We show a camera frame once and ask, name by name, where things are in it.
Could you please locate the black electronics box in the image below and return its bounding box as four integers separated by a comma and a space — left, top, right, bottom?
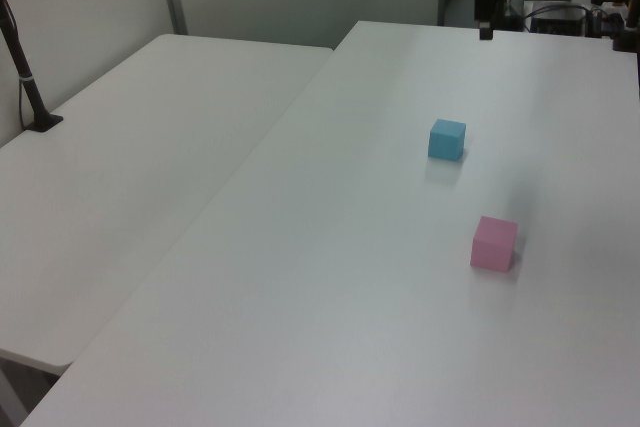
529, 4, 592, 37

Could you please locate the black clamp camera mount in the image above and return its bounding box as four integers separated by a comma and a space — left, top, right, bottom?
589, 0, 640, 53

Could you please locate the white side table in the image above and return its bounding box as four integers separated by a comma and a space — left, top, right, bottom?
0, 33, 335, 376

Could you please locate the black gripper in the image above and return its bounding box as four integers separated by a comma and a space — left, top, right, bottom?
474, 0, 496, 42

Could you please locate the blue cube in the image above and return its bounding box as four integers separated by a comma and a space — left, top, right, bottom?
427, 118, 468, 162

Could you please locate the pink cube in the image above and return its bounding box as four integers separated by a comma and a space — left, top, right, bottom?
469, 215, 519, 272

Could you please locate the black camera pole stand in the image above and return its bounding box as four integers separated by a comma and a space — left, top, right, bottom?
0, 0, 65, 134

